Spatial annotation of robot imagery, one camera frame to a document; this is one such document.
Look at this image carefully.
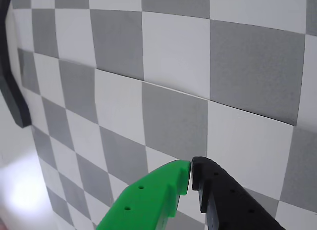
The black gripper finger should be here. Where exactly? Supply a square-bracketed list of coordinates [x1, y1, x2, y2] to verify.
[190, 156, 286, 230]

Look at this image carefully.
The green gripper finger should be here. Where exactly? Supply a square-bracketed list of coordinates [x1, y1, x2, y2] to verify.
[95, 160, 192, 230]

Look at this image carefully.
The grey white checkered mat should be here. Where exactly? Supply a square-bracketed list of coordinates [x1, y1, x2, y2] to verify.
[11, 0, 317, 230]

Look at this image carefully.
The black legged stand base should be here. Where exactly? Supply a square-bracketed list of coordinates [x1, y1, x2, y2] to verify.
[0, 0, 32, 129]

